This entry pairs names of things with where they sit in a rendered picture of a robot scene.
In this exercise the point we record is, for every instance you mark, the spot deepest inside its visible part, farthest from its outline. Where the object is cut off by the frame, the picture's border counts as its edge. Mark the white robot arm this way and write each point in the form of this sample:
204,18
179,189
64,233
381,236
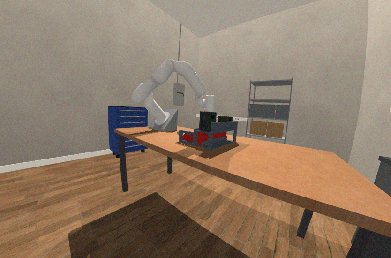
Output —
143,92

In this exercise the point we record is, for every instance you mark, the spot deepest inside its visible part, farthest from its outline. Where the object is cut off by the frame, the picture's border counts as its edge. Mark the olive green tool case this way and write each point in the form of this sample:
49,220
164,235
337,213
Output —
224,119

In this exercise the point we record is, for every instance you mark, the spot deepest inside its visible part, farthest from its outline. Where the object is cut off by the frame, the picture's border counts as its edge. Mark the dark grey case with orange latches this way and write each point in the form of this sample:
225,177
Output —
206,118

